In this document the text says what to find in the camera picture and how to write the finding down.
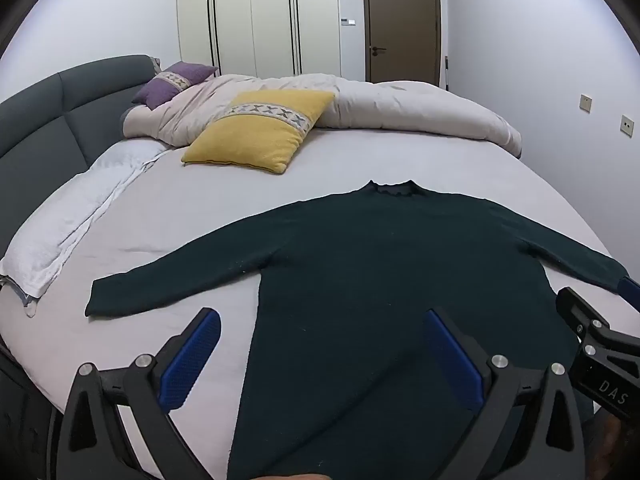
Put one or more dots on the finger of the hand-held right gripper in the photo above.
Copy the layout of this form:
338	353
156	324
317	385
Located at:
631	291
575	307

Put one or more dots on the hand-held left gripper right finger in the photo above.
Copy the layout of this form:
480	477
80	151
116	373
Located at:
452	355

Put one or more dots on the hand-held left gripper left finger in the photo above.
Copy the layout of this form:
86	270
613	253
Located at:
192	360

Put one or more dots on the dark green sweater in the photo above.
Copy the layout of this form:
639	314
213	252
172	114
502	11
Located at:
350	260

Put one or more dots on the bed with white sheet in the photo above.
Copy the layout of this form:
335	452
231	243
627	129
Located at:
200	210

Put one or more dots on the white folded blanket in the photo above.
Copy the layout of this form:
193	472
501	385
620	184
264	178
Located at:
70	215

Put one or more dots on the yellow pillow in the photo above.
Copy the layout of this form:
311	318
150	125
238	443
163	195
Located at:
255	135

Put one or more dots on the beige duvet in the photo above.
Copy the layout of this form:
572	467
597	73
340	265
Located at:
400	105

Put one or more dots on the purple pillow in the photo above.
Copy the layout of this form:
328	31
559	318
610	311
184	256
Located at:
167	82

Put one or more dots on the grey upholstered headboard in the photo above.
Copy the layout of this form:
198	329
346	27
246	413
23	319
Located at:
50	110

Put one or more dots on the brown door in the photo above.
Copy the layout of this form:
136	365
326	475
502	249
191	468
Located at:
400	15

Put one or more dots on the white wardrobe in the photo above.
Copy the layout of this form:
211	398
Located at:
255	15

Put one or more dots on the beige wall socket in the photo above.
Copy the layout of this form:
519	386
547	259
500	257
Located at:
586	102
627	125

